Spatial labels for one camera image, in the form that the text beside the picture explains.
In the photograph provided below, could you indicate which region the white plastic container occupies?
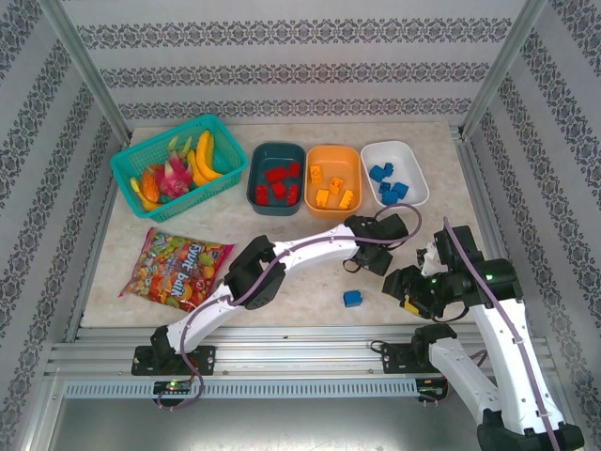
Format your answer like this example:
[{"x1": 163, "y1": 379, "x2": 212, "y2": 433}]
[{"x1": 360, "y1": 140, "x2": 431, "y2": 208}]

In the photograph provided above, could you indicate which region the orange plastic container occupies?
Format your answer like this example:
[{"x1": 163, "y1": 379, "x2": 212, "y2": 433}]
[{"x1": 303, "y1": 144, "x2": 362, "y2": 221}]

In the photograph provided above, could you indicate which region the small circuit board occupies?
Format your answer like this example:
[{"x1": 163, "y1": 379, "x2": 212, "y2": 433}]
[
  {"x1": 419, "y1": 378, "x2": 450, "y2": 400},
  {"x1": 153, "y1": 379, "x2": 193, "y2": 395}
]

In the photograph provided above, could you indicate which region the dark teal plastic container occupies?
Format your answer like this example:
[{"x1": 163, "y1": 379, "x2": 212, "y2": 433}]
[{"x1": 246, "y1": 142, "x2": 307, "y2": 217}]

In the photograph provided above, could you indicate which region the yellow toy banana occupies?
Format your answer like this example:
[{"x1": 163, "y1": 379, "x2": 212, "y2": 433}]
[
  {"x1": 130, "y1": 177, "x2": 163, "y2": 211},
  {"x1": 195, "y1": 130, "x2": 223, "y2": 182},
  {"x1": 186, "y1": 148, "x2": 212, "y2": 187}
]

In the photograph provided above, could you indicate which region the pink toy dragon fruit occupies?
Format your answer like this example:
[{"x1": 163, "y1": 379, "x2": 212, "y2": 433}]
[{"x1": 155, "y1": 134, "x2": 195, "y2": 199}]

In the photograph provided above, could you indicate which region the colourful fruit candy bag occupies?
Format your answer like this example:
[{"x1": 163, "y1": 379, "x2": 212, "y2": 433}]
[{"x1": 118, "y1": 227, "x2": 235, "y2": 314}]

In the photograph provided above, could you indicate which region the orange toy fruit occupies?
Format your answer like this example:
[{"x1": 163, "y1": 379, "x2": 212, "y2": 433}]
[{"x1": 139, "y1": 169, "x2": 161, "y2": 204}]

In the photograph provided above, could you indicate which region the teal plastic mesh basket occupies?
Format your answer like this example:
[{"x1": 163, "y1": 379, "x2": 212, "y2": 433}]
[{"x1": 110, "y1": 114, "x2": 249, "y2": 223}]

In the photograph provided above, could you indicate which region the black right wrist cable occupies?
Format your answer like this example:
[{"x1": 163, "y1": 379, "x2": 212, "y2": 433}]
[{"x1": 438, "y1": 303, "x2": 471, "y2": 326}]

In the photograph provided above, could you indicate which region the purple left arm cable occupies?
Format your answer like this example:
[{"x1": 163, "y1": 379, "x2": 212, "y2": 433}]
[{"x1": 157, "y1": 204, "x2": 423, "y2": 412}]

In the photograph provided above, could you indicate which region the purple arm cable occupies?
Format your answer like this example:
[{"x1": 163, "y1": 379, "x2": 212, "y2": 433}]
[
  {"x1": 442, "y1": 216, "x2": 562, "y2": 451},
  {"x1": 157, "y1": 204, "x2": 423, "y2": 412}
]

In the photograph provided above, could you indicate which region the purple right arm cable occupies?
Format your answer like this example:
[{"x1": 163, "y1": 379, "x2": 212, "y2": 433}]
[{"x1": 442, "y1": 216, "x2": 562, "y2": 451}]

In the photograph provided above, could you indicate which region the aluminium side rail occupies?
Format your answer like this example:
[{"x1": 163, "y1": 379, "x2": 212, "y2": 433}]
[
  {"x1": 65, "y1": 135, "x2": 126, "y2": 344},
  {"x1": 453, "y1": 126, "x2": 550, "y2": 344}
]

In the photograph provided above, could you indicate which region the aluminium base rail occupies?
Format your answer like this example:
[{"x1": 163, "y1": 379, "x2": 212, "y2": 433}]
[{"x1": 44, "y1": 326, "x2": 553, "y2": 377}]

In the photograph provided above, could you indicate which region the grey slotted cable duct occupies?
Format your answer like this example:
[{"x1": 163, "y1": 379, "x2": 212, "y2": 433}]
[{"x1": 63, "y1": 379, "x2": 419, "y2": 400}]

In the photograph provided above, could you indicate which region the aluminium frame post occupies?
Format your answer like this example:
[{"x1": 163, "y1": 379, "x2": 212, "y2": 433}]
[
  {"x1": 462, "y1": 0, "x2": 548, "y2": 137},
  {"x1": 39, "y1": 0, "x2": 132, "y2": 142}
]

